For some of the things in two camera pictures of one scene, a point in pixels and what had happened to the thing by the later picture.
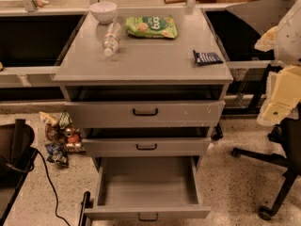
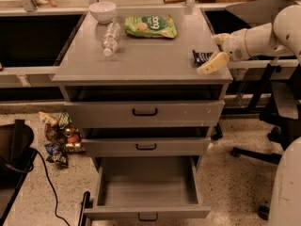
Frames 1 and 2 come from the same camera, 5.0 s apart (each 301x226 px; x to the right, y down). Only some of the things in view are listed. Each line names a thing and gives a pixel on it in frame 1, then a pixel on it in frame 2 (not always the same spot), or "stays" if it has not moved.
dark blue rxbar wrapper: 206,58 stays
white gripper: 289,38 to 235,45
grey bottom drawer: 147,187 stays
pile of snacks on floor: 63,137 stays
